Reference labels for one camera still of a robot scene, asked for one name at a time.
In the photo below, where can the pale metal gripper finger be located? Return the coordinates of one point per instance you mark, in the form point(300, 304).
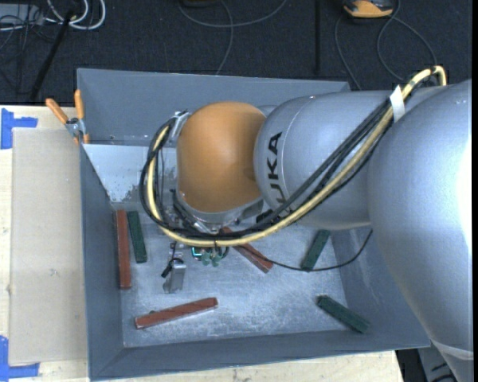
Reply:
point(178, 277)

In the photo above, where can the pale flat board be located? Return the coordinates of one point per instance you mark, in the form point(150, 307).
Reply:
point(44, 233)

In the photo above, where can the grey metal bin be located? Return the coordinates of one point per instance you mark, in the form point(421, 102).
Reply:
point(239, 293)

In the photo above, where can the red-brown flat block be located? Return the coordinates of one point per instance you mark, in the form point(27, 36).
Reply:
point(123, 253)
point(257, 258)
point(175, 313)

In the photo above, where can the dark green flat block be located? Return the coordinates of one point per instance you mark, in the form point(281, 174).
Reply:
point(342, 314)
point(138, 239)
point(315, 250)

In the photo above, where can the black cylinder on white bracket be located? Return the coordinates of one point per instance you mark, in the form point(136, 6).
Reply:
point(166, 271)

